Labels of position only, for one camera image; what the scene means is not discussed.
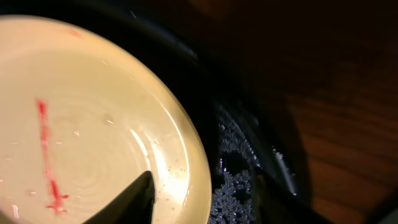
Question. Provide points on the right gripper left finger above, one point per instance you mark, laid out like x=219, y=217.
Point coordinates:
x=134, y=205

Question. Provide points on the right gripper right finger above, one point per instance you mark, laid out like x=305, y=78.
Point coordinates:
x=275, y=205

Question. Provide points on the yellow plate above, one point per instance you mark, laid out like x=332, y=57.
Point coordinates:
x=81, y=119

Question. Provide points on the black round tray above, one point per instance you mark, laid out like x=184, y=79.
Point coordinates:
x=238, y=136

